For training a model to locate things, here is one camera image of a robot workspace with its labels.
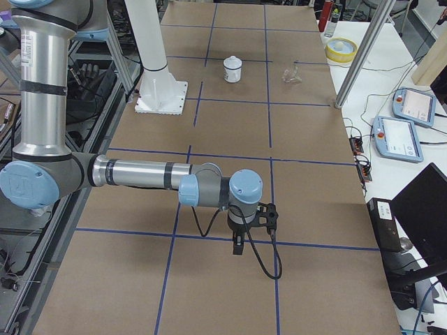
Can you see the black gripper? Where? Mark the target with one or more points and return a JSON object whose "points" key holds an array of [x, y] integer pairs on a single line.
{"points": [[237, 230]]}

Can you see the white ceramic lid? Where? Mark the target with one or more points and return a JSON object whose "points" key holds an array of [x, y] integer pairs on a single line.
{"points": [[232, 63]]}

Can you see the black box with label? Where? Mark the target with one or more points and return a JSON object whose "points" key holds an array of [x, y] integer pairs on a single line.
{"points": [[384, 225]]}

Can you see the white enamel mug blue rim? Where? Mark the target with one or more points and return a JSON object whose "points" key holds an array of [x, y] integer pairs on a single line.
{"points": [[232, 74]]}

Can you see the near teach pendant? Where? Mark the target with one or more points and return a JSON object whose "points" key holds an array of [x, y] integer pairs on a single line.
{"points": [[397, 139]]}

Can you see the teach pendant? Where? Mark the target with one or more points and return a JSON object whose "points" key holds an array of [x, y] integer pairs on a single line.
{"points": [[414, 105], [397, 139]]}

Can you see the black monitor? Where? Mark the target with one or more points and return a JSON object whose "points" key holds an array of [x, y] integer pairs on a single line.
{"points": [[420, 209]]}

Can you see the yellow round container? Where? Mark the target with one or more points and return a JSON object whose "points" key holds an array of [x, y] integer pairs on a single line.
{"points": [[340, 50]]}

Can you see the far teach pendant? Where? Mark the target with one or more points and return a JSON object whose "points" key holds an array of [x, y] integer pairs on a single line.
{"points": [[414, 105]]}

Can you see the red bottle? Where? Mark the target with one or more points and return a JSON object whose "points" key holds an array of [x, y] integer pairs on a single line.
{"points": [[325, 13]]}

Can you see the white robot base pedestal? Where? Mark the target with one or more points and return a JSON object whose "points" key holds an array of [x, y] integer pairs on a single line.
{"points": [[159, 91]]}

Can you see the aluminium frame post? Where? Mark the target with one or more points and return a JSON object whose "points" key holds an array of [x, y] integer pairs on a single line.
{"points": [[375, 26]]}

